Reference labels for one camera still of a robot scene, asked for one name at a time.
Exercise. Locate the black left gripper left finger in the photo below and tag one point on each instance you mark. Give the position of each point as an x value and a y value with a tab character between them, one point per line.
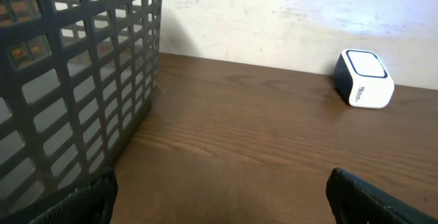
89	200

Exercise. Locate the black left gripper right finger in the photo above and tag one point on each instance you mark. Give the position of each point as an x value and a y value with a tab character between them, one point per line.
353	200

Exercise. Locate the white barcode scanner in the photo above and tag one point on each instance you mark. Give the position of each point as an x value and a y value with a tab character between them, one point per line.
362	79

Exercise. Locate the dark grey plastic basket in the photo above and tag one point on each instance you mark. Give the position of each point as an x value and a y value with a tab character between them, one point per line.
76	78

